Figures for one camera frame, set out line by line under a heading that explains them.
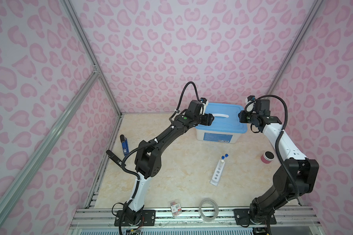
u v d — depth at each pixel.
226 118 0.93
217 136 0.95
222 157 0.78
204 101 0.78
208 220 0.72
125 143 1.00
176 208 0.74
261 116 0.64
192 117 0.70
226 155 0.78
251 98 0.76
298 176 0.44
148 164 0.54
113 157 0.96
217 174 0.84
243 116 0.77
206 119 0.78
